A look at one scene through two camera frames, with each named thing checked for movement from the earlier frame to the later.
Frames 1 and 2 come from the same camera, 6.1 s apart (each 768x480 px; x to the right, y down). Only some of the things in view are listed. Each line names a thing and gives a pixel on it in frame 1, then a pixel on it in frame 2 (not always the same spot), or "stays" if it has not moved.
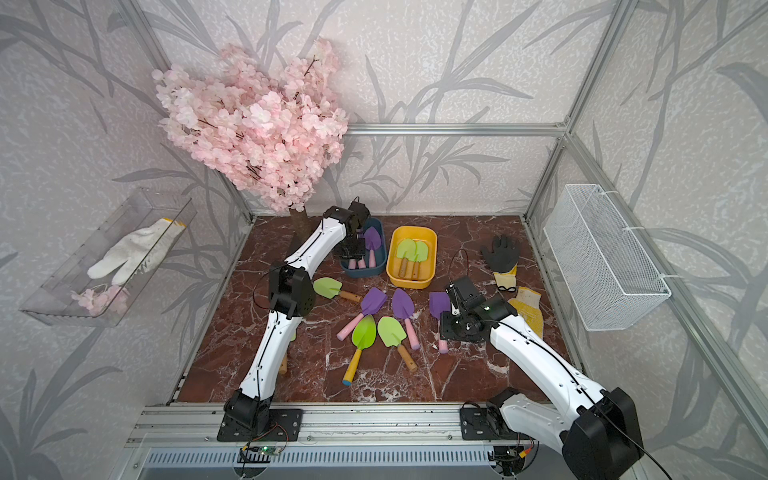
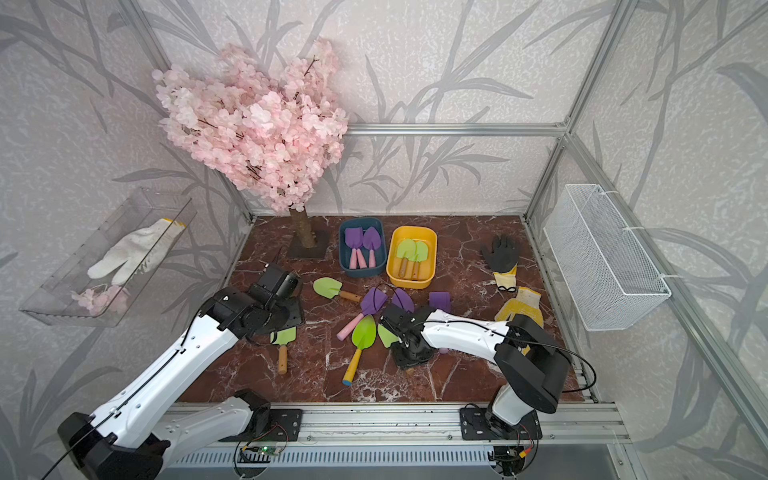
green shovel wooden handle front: x=405 y=249 stays
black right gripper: x=445 y=330 to x=421 y=359
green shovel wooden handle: x=422 y=250 stays
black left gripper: x=361 y=252 to x=297 y=315
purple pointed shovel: x=372 y=241 stays
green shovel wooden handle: x=392 y=334 stays
